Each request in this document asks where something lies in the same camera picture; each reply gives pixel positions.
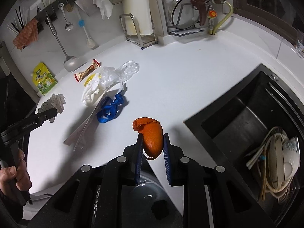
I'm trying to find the orange peel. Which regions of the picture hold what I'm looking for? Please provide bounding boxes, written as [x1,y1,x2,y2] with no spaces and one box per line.
[132,117,163,160]

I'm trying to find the blue ribbon strap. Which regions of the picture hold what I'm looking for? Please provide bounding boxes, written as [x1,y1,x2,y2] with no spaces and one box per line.
[96,93,128,124]

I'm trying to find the pink paper receipt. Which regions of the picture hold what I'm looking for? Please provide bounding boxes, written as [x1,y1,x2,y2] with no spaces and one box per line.
[63,87,110,151]

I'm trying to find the white plastic bag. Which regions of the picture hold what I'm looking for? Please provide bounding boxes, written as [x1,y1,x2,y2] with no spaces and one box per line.
[81,73,105,106]

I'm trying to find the clear plastic bag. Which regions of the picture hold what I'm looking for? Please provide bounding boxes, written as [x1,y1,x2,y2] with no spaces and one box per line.
[99,61,140,89]

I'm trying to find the red snack bar wrapper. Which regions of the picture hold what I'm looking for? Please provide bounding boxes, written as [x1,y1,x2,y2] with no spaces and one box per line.
[74,59,101,83]

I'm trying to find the grey perforated trash bin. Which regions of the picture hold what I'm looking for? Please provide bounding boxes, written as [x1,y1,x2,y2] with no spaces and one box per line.
[93,173,184,228]

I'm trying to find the black kitchen sink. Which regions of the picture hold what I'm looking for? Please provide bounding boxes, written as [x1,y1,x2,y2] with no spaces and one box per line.
[184,62,304,226]

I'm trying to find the person left hand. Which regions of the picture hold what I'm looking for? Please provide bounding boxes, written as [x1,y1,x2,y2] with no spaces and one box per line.
[1,149,32,201]

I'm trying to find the yellow seasoning pouch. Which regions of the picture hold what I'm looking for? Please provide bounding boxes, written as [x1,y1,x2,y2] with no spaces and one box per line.
[30,62,57,96]

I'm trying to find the steel spatula turner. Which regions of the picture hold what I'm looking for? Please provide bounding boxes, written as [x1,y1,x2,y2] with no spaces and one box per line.
[45,14,82,72]

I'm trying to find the steel cutting board rack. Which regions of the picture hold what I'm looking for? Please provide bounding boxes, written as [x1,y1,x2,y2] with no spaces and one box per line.
[120,13,158,50]

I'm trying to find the orange dish cloth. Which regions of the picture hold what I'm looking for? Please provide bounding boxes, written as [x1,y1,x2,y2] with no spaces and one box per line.
[13,18,38,50]

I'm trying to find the white dishes in sink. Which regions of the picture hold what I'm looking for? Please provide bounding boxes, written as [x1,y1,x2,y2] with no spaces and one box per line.
[246,127,300,202]

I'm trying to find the blue white bottle brush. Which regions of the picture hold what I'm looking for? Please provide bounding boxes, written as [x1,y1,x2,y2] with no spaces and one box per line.
[75,7,96,49]

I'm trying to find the black lid rack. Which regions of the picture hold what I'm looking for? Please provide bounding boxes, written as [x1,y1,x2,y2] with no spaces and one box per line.
[162,0,212,36]

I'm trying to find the small steel ladle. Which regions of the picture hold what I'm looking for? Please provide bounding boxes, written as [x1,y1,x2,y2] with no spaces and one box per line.
[58,3,74,31]

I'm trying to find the white cutting board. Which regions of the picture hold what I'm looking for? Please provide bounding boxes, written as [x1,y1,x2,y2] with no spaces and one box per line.
[122,0,153,36]

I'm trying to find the white hanging cloth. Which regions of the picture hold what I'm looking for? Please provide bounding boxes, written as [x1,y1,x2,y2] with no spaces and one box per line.
[93,0,113,20]

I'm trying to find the yellow gas hose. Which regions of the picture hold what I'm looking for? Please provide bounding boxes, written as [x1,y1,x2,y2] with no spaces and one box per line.
[206,0,234,36]

